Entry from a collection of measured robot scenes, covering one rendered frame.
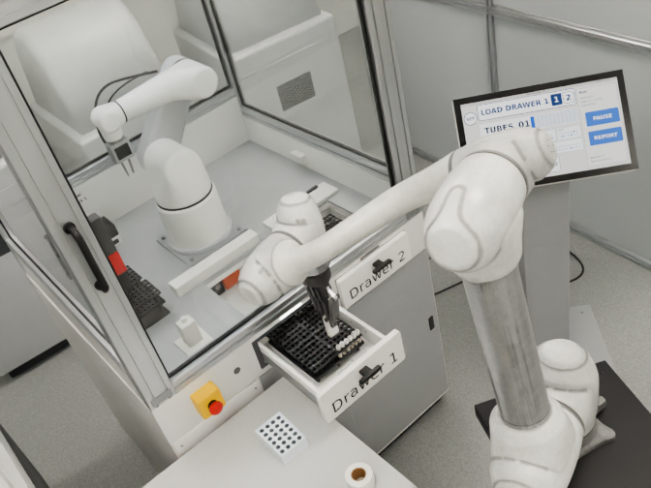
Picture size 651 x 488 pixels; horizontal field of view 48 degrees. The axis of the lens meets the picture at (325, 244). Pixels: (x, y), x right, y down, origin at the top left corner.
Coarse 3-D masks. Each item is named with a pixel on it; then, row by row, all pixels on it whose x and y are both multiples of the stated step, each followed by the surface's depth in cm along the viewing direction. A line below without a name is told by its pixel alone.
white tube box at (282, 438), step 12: (276, 420) 195; (288, 420) 194; (264, 432) 193; (276, 432) 192; (288, 432) 192; (300, 432) 190; (264, 444) 194; (276, 444) 189; (288, 444) 189; (300, 444) 189; (276, 456) 190; (288, 456) 187
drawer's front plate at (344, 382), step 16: (400, 336) 194; (368, 352) 189; (384, 352) 192; (400, 352) 197; (352, 368) 186; (384, 368) 195; (336, 384) 184; (352, 384) 188; (368, 384) 193; (320, 400) 182; (352, 400) 191; (336, 416) 189
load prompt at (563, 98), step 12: (528, 96) 225; (540, 96) 224; (552, 96) 224; (564, 96) 223; (480, 108) 227; (492, 108) 226; (504, 108) 226; (516, 108) 225; (528, 108) 225; (540, 108) 224; (480, 120) 227
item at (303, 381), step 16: (288, 320) 216; (336, 320) 214; (352, 320) 206; (368, 336) 203; (384, 336) 197; (272, 352) 202; (288, 368) 196; (336, 368) 200; (304, 384) 191; (320, 384) 197
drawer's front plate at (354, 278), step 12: (396, 240) 223; (408, 240) 227; (384, 252) 221; (396, 252) 225; (408, 252) 229; (360, 264) 217; (396, 264) 228; (348, 276) 215; (360, 276) 218; (384, 276) 226; (348, 288) 217; (372, 288) 224; (348, 300) 219
